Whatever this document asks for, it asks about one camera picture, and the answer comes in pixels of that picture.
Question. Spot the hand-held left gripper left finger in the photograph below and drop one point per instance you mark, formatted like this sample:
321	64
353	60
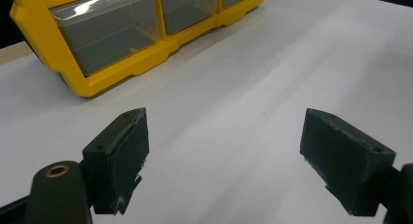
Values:
113	162

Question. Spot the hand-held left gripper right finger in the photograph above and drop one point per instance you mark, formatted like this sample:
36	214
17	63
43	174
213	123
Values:
350	162

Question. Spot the yellow organizer case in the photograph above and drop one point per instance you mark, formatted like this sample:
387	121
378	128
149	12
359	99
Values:
107	39

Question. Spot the wooden board under table top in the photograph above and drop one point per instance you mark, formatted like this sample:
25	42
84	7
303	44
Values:
13	53

